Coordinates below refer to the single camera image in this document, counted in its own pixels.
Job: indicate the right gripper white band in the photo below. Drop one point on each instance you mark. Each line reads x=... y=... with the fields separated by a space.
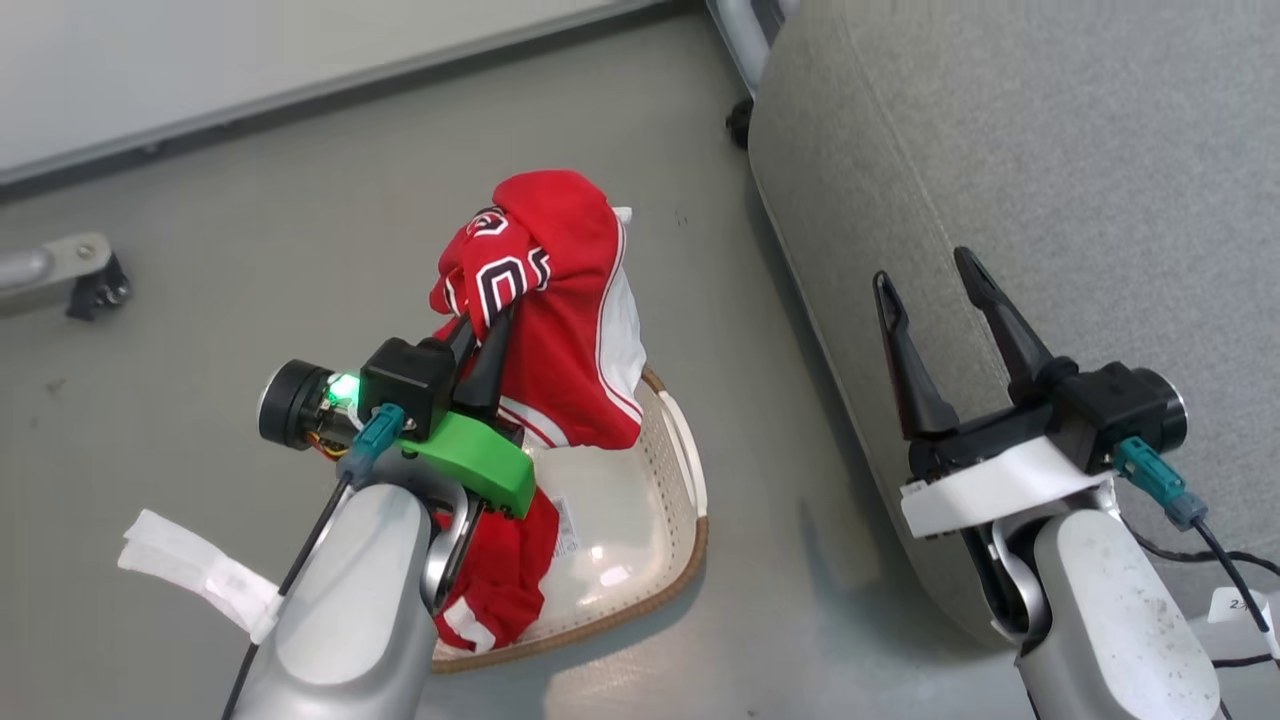
x=990 y=485

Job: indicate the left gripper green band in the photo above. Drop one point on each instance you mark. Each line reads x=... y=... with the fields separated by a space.
x=470 y=455

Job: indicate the red and white sports jersey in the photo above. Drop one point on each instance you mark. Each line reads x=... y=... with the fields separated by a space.
x=570 y=330

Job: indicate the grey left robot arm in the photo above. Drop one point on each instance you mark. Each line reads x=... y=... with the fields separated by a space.
x=350 y=600

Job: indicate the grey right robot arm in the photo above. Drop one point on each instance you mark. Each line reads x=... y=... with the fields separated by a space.
x=1110 y=620

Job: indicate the cream perforated laundry basket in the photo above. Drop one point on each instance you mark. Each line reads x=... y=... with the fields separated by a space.
x=630 y=520

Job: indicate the paper label sticker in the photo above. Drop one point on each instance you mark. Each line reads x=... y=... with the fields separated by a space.
x=566 y=528

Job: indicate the grey fabric sofa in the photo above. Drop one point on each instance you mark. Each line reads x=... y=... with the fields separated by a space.
x=1000 y=150

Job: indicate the black round caster foot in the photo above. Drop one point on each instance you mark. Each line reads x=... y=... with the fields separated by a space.
x=740 y=122

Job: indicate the white tape strip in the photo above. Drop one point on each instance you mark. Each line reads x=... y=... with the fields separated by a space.
x=200 y=570

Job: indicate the small white paper tag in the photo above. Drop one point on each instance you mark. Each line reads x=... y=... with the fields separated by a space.
x=1235 y=605

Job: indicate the grey metal leg with caster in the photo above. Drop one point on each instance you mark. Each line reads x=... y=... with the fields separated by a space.
x=50 y=265

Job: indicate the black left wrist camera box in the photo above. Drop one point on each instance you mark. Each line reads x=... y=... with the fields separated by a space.
x=405 y=385

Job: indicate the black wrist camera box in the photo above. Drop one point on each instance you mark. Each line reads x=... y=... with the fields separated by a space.
x=1100 y=410
x=405 y=385

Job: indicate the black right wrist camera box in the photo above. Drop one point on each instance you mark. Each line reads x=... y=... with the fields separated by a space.
x=1100 y=410

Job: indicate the grey metal tube frame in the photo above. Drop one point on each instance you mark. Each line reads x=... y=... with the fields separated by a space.
x=745 y=35

